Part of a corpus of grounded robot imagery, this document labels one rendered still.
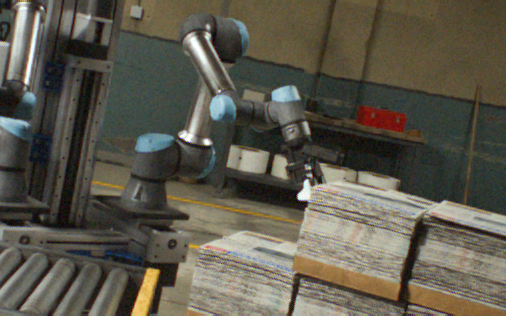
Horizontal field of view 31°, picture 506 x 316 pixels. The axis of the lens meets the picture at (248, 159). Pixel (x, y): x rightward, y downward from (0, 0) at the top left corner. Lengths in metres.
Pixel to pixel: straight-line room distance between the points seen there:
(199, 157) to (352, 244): 0.80
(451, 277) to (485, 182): 7.13
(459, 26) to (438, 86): 0.61
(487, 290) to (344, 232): 0.38
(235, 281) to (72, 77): 0.82
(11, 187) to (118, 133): 6.47
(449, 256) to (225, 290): 0.61
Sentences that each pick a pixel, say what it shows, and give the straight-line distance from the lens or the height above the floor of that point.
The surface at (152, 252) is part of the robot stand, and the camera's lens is 2.85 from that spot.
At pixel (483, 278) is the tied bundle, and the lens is 2.37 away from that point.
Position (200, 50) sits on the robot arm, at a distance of 2.78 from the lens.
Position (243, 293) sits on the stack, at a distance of 2.52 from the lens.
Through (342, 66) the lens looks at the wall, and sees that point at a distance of 9.03.
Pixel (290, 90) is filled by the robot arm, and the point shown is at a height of 1.29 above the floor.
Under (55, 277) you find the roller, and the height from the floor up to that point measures 0.80.
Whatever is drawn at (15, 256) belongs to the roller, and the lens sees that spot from 2.26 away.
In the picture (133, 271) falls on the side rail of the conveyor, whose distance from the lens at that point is 2.28.
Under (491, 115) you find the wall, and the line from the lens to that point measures 9.43.
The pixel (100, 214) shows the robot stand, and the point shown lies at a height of 0.75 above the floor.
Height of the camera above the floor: 1.38
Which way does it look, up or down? 7 degrees down
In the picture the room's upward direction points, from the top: 12 degrees clockwise
